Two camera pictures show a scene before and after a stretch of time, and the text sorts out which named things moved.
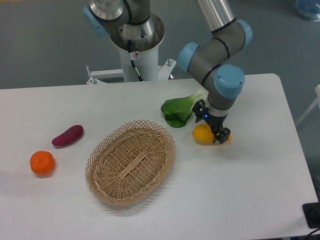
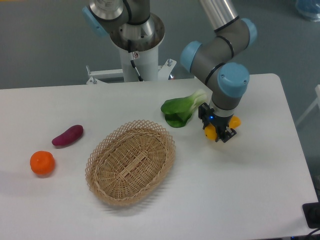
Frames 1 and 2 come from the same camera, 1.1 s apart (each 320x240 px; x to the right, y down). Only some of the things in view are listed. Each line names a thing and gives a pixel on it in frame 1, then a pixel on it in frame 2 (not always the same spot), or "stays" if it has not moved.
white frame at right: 317,101 stays
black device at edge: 311,212 stays
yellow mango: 204,133 → 210,132
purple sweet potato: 71,134 stays
